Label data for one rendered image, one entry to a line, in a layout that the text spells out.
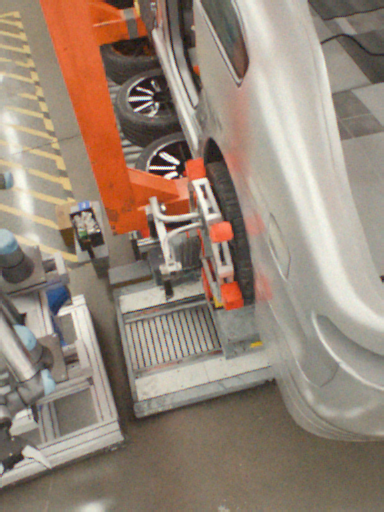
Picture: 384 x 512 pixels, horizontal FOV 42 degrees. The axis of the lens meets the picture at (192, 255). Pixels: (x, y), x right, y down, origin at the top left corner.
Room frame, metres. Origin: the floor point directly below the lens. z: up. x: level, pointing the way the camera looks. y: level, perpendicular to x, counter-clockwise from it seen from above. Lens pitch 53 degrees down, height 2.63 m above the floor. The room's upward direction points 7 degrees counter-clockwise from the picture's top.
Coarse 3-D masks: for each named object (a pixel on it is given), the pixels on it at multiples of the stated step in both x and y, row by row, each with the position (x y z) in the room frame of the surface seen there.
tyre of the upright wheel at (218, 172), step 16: (224, 160) 1.62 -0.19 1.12; (208, 176) 1.59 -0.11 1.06; (224, 176) 1.46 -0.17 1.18; (224, 192) 1.38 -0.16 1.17; (224, 208) 1.34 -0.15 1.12; (240, 208) 1.30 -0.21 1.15; (240, 224) 1.24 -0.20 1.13; (240, 240) 1.19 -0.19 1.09; (240, 256) 1.15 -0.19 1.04; (240, 272) 1.13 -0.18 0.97; (240, 288) 1.12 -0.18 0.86
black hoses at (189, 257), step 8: (184, 240) 1.28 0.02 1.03; (192, 240) 1.26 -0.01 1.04; (200, 240) 1.31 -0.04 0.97; (184, 248) 1.23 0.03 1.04; (192, 248) 1.22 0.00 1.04; (200, 248) 1.22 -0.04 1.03; (184, 256) 1.20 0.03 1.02; (192, 256) 1.20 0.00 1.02; (184, 264) 1.18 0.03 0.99; (192, 264) 1.18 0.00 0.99; (200, 264) 1.18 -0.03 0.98
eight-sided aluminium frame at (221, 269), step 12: (204, 180) 1.51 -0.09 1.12; (192, 192) 1.63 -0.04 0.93; (192, 204) 1.63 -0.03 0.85; (204, 204) 1.37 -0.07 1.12; (216, 204) 1.37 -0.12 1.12; (204, 216) 1.31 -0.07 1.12; (216, 216) 1.30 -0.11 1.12; (216, 252) 1.20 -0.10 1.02; (228, 252) 1.20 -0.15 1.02; (204, 264) 1.44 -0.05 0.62; (216, 264) 1.17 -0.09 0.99; (228, 264) 1.16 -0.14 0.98; (216, 276) 1.37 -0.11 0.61; (228, 276) 1.15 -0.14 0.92; (216, 288) 1.25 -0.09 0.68
